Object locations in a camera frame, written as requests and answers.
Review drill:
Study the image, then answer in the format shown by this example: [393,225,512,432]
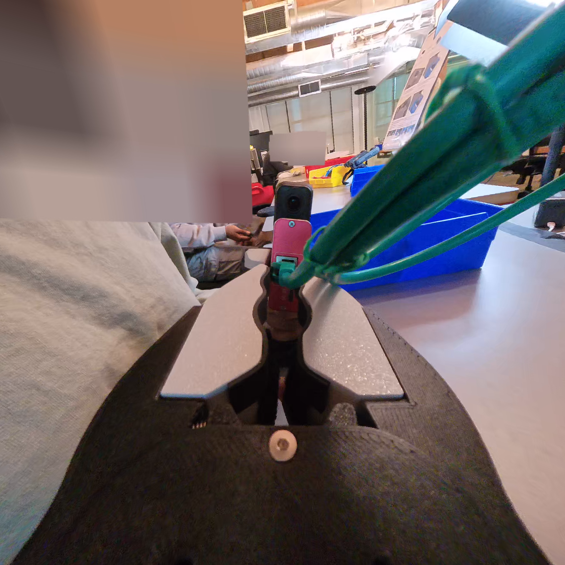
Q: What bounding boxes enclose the black floor lamp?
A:
[355,85,377,153]

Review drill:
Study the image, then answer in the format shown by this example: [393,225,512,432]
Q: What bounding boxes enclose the small blue bin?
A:
[350,164,385,197]

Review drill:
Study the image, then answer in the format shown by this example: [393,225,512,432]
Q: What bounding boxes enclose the green network cable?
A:
[270,0,565,290]

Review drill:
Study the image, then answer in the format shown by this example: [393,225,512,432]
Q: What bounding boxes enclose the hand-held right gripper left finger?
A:
[160,264,283,425]

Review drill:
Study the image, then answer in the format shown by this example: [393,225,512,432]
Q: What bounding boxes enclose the small yellow bin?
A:
[308,165,354,189]

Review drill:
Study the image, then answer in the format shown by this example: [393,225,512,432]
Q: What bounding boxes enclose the large blue bin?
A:
[309,198,505,293]

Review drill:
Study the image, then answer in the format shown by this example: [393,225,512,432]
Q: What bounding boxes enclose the grey desk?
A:
[260,194,565,563]

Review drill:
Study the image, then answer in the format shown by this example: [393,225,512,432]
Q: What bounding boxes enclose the instruction poster board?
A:
[383,0,452,152]

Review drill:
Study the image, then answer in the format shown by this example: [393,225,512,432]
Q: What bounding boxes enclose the silver air duct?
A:
[289,0,442,36]

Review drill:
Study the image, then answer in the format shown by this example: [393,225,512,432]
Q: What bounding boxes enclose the red metal adapter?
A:
[269,218,313,312]

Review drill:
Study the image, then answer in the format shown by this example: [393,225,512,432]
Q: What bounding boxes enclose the person's light sweater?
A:
[0,220,205,563]

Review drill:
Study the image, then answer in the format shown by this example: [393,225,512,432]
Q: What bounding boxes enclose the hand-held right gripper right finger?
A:
[282,277,405,425]

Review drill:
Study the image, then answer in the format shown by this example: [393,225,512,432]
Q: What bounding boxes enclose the black box device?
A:
[533,197,565,230]

